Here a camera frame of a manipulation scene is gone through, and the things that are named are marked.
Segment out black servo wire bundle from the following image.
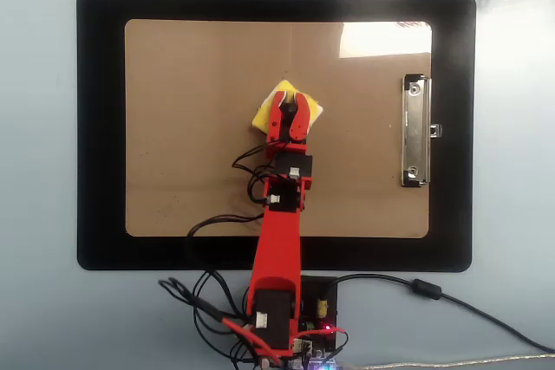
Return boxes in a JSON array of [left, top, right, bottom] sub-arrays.
[[158, 140, 278, 365]]

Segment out black desk mat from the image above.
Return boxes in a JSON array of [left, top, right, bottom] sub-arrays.
[[75, 0, 478, 273]]

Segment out silver USB cable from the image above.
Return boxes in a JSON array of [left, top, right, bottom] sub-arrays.
[[336, 353, 555, 370]]

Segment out brown clipboard board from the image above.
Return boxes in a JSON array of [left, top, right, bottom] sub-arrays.
[[124, 18, 434, 240]]

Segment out yellow white sponge black knob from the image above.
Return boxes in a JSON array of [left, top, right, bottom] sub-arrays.
[[250, 79, 326, 135]]

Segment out controller circuit board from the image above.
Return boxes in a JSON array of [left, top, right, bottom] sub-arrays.
[[284, 321, 344, 370]]

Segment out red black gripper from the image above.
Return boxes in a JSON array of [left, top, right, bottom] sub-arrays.
[[264, 89, 314, 181]]

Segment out metal clipboard clip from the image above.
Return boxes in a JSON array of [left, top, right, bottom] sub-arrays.
[[399, 73, 444, 189]]

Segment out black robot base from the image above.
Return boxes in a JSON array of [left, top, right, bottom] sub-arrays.
[[297, 275, 340, 360]]

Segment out black power cable with ferrite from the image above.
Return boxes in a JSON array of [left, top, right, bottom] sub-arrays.
[[317, 273, 555, 354]]

